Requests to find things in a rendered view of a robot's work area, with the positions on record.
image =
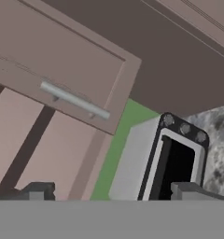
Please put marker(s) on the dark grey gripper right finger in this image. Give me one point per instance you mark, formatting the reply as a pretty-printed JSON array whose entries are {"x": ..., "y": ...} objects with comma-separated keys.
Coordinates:
[{"x": 191, "y": 191}]

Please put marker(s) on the mauve cabinet door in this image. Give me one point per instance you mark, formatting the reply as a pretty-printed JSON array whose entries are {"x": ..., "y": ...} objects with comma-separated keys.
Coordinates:
[{"x": 54, "y": 56}]

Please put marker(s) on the grey and black toaster oven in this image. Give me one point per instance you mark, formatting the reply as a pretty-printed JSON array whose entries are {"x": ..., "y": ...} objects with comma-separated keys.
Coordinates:
[{"x": 154, "y": 158}]

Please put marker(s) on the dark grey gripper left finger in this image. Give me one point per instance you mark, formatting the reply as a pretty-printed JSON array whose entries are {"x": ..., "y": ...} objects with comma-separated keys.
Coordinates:
[{"x": 39, "y": 189}]

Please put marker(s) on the mauve wall cabinet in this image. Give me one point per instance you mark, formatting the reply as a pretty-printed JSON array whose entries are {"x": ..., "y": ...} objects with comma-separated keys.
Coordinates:
[{"x": 179, "y": 53}]

